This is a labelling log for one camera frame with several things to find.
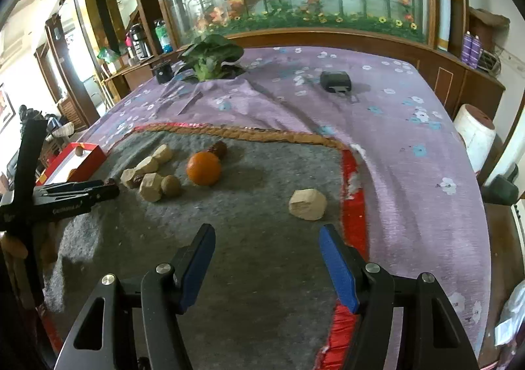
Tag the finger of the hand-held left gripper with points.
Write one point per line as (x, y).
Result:
(74, 204)
(69, 188)

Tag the wooden aquarium cabinet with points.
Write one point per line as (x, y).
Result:
(369, 39)

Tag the white plastic bag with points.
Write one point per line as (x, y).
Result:
(510, 320)

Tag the red cardboard box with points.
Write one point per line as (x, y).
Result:
(88, 162)

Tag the white and gold striped roll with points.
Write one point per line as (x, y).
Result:
(443, 0)

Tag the grey felt mat red edge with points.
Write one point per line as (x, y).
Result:
(254, 263)

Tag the white cylindrical stool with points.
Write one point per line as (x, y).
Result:
(475, 136)

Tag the green leafy vegetable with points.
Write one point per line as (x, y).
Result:
(213, 54)

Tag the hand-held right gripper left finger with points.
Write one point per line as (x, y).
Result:
(196, 271)

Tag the black pouch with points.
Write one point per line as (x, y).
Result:
(335, 80)

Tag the pink bottle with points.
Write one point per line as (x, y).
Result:
(129, 48)

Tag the purple floral blanket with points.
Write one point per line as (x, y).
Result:
(402, 140)

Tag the black jar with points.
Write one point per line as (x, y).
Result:
(162, 73)

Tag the red date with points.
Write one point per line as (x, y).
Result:
(138, 180)
(220, 147)

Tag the black thermos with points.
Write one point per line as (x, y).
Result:
(139, 41)

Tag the teal water bottle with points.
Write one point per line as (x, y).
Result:
(163, 36)

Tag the green plastic bag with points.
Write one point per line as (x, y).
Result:
(108, 55)

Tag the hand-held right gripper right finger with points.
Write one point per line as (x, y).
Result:
(338, 267)

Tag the person's left hand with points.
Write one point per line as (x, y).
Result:
(14, 246)

